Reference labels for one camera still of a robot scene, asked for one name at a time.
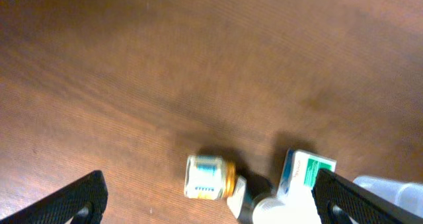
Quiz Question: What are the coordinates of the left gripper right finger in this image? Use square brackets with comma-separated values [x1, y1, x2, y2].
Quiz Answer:
[312, 169, 422, 224]

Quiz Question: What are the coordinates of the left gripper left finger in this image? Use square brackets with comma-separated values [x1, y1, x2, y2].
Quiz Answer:
[1, 170, 108, 224]

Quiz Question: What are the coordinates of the white green medicine box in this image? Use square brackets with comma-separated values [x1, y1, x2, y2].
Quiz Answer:
[276, 149, 336, 224]

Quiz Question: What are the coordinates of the dark bottle white cap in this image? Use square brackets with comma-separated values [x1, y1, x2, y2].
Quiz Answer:
[227, 174, 287, 224]

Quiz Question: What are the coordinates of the clear plastic container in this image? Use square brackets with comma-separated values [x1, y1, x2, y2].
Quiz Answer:
[353, 176, 422, 217]

